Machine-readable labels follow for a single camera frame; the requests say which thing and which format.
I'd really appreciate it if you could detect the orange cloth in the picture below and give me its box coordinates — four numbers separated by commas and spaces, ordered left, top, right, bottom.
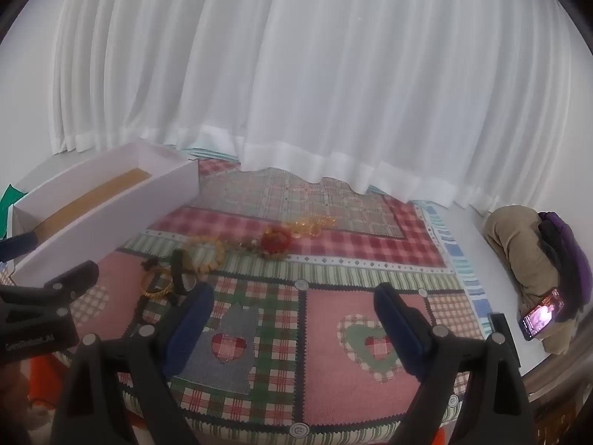
27, 356, 72, 409

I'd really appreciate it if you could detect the patchwork plaid blanket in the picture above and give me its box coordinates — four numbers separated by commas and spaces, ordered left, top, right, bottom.
28, 155, 487, 439

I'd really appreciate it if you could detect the wooden bead bracelet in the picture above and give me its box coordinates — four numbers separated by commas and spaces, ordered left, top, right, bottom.
184, 235, 226, 273

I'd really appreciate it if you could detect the black clip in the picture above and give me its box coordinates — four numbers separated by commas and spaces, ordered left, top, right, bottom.
170, 249, 198, 296

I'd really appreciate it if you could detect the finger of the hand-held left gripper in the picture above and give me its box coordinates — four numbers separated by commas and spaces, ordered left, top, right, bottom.
43, 261, 101, 303
0, 231, 42, 263

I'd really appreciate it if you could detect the white curtain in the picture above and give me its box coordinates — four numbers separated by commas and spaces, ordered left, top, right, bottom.
49, 0, 577, 216

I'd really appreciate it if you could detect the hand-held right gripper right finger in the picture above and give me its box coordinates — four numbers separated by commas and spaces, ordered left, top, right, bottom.
373, 283, 531, 445

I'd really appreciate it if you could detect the purple cloth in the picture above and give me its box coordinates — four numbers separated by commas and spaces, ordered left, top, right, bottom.
537, 211, 593, 323

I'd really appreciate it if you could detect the smartphone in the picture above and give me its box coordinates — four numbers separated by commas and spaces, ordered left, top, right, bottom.
521, 288, 566, 342

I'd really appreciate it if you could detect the white foam board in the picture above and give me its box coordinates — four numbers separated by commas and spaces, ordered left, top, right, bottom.
9, 139, 201, 294

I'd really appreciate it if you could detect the green cloth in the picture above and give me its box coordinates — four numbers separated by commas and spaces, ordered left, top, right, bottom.
0, 184, 22, 240

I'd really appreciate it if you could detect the beige cloth bundle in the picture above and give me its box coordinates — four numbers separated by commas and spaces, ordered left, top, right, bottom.
484, 205, 581, 356

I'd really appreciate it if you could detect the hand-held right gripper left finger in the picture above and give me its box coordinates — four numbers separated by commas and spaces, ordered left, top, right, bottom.
50, 282, 215, 445

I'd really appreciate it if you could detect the golden bead necklace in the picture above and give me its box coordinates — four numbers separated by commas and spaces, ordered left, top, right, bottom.
291, 214, 337, 238

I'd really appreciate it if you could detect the gold bangle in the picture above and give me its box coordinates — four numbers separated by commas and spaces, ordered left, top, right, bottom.
140, 266, 178, 300

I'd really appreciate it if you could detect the red bead necklace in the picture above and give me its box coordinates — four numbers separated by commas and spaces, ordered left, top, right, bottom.
261, 226, 294, 259

